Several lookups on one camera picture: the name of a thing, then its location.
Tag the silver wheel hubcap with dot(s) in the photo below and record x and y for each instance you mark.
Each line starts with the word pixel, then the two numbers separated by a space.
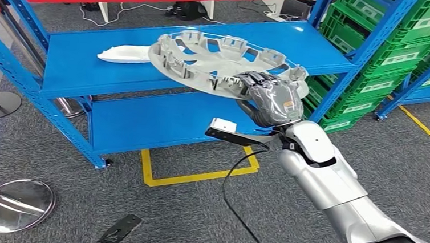
pixel 211 65

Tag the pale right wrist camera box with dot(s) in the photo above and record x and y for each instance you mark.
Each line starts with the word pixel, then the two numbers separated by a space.
pixel 224 125

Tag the yellow floor tape line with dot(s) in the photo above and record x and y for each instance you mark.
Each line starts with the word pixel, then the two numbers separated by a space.
pixel 423 125

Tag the black left wrist camera bracket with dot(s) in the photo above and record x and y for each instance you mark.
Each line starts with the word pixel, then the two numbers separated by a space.
pixel 118 231

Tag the black bag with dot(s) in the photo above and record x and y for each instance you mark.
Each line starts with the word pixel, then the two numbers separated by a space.
pixel 186 10

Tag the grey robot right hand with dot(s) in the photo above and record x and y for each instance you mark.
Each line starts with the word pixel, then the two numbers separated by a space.
pixel 277 100

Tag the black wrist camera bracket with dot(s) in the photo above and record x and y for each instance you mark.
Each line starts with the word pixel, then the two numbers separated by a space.
pixel 118 231
pixel 236 138

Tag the white power strip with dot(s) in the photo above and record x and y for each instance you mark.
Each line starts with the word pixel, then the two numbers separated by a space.
pixel 275 17

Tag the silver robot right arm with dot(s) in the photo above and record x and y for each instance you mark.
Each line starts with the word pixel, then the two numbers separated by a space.
pixel 321 173

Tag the blue metal shelf rack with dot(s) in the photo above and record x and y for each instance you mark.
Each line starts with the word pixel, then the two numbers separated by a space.
pixel 74 69

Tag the black right wrist camera bracket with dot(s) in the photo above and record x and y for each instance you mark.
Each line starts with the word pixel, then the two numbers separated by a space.
pixel 236 138

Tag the yellow floor tape square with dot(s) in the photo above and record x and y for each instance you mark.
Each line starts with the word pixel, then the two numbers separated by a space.
pixel 196 178

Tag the white plastic trim part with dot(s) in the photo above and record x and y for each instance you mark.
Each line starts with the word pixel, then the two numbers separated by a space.
pixel 125 54

